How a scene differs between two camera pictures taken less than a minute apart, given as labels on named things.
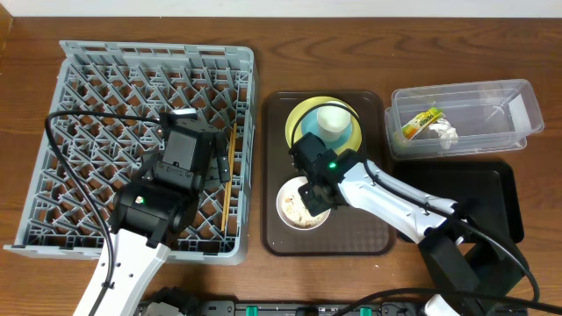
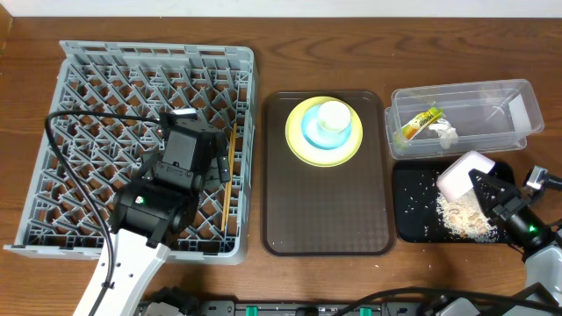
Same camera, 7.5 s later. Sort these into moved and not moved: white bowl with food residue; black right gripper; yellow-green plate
Moved: white bowl with food residue; black right gripper
Not moved: yellow-green plate
